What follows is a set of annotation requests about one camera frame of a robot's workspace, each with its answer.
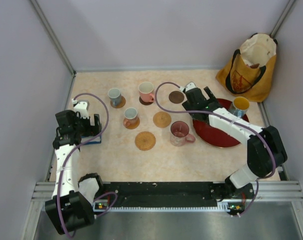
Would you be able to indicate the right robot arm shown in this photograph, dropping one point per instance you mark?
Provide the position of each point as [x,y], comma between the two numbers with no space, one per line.
[214,124]

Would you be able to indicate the grey blue mug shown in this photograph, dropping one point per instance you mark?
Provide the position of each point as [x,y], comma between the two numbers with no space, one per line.
[115,96]

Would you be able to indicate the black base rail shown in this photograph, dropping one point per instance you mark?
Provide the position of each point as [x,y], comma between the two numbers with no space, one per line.
[174,194]

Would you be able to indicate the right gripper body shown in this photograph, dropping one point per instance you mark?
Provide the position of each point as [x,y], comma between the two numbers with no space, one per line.
[186,105]

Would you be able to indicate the small pink mug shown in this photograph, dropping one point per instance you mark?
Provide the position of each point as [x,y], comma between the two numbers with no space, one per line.
[130,116]

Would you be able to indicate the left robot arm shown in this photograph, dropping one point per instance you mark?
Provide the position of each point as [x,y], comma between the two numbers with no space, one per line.
[70,207]

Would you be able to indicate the blue mug yellow inside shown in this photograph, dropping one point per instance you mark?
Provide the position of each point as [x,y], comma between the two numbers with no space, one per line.
[239,106]

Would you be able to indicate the pink mug white inside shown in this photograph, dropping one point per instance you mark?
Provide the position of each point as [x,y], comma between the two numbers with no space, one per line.
[146,92]

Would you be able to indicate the dark walnut coaster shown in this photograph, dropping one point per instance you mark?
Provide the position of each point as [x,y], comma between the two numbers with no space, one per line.
[176,97]
[146,101]

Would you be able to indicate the tall pink ghost mug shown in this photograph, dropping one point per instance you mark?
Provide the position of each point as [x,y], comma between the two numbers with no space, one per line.
[180,134]

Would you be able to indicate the yellow tote bag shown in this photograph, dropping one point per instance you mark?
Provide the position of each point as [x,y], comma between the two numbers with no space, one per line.
[249,72]

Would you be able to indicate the red round tray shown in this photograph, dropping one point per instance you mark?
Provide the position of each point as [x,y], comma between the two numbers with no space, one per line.
[213,136]

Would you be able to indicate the light wood coaster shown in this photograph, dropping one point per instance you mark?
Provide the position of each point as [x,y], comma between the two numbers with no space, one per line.
[134,125]
[120,105]

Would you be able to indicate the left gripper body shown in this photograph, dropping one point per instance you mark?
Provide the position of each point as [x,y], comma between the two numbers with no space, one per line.
[83,125]

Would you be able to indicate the blue white razor box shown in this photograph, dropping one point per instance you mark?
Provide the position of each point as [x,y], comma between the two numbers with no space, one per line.
[90,140]

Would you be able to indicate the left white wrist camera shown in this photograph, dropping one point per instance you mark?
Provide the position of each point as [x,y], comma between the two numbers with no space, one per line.
[81,107]

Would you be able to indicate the left aluminium frame post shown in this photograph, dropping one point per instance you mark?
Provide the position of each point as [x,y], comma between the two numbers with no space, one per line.
[52,36]

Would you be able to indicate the aluminium frame post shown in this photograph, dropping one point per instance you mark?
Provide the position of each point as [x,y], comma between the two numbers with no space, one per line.
[283,16]
[52,36]

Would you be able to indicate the right aluminium frame post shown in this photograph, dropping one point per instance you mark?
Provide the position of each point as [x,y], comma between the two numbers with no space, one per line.
[283,16]

